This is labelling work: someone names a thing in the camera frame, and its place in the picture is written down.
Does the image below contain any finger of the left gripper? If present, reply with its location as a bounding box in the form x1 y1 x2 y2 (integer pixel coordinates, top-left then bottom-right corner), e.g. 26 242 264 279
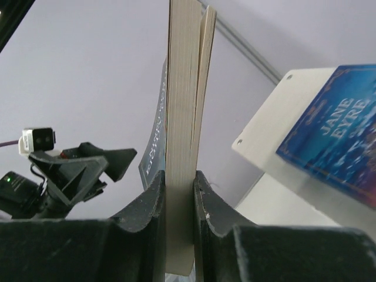
79 142 137 182
28 152 108 205

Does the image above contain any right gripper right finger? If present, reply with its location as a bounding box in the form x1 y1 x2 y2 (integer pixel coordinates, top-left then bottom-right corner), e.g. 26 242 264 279
194 171 375 281

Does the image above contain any white two-tier shelf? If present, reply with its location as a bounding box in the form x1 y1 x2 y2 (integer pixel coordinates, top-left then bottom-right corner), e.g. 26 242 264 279
232 68 375 234

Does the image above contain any Jane Eyre book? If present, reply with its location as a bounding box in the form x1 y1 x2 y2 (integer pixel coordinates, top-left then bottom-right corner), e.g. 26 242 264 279
276 64 375 208

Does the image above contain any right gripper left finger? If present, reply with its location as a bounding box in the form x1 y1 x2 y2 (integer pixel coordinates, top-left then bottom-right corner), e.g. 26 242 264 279
1 171 166 281

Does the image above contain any dark blue book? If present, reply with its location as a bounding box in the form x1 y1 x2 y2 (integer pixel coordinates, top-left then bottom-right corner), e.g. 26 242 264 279
139 0 216 276

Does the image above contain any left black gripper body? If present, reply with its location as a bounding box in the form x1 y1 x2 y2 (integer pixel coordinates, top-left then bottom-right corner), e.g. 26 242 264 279
28 142 108 206

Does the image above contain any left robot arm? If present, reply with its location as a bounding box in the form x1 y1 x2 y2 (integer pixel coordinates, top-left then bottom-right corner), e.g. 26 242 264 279
1 142 137 219

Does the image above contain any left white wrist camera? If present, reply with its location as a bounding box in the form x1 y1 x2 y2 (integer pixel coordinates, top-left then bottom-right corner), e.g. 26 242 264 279
18 127 56 156

